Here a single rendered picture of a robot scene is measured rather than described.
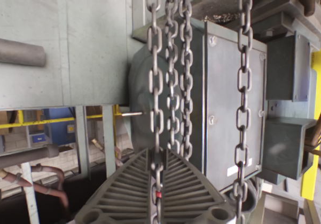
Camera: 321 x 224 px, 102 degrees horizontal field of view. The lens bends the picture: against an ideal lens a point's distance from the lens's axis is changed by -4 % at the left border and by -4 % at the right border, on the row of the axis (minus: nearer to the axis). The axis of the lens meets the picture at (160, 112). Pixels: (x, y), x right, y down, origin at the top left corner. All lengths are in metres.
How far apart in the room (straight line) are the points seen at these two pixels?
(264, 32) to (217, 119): 0.31
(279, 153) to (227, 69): 0.25
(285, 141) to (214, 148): 0.20
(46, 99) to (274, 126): 0.63
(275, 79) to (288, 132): 0.13
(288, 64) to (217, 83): 0.19
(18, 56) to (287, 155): 0.64
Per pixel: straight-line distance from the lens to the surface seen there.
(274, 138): 0.43
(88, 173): 1.07
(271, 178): 0.63
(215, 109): 0.27
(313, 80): 0.88
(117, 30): 0.75
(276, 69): 0.43
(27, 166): 0.68
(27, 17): 0.57
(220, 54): 0.29
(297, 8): 0.52
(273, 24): 0.50
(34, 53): 0.44
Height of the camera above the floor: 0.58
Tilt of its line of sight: 5 degrees up
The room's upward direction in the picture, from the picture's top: 179 degrees clockwise
